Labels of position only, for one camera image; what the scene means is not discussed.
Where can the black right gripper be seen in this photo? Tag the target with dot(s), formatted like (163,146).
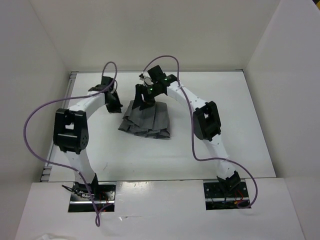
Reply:
(148,103)

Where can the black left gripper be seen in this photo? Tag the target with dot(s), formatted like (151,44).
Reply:
(117,108)

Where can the grey pleated skirt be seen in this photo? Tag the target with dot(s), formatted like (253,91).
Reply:
(153,122)

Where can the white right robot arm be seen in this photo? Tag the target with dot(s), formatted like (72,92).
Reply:
(205,122)

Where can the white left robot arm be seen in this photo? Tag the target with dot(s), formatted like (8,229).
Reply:
(71,135)

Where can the white crumpled cloth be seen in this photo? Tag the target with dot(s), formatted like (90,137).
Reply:
(49,236)

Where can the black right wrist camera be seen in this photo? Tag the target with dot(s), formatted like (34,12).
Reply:
(156,73)

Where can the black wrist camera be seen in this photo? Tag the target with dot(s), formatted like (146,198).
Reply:
(106,81)
(156,73)

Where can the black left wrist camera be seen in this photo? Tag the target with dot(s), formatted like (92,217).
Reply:
(106,81)

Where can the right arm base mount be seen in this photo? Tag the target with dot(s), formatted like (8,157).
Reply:
(216,199)

